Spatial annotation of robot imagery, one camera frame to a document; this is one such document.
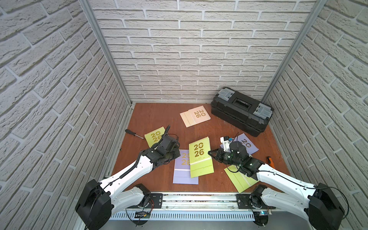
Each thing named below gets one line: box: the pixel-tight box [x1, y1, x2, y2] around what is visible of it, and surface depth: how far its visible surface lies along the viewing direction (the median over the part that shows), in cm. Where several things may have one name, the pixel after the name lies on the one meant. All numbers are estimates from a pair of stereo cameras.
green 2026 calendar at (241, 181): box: [224, 164, 260, 194], surface depth 81 cm
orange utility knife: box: [266, 156, 276, 169], surface depth 88 cm
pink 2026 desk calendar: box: [179, 105, 212, 128], surface depth 112 cm
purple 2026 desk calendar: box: [172, 149, 199, 185], surface depth 84 cm
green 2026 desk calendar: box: [188, 136, 215, 179], surface depth 82 cm
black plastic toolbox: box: [210, 86, 274, 137], surface depth 98 cm
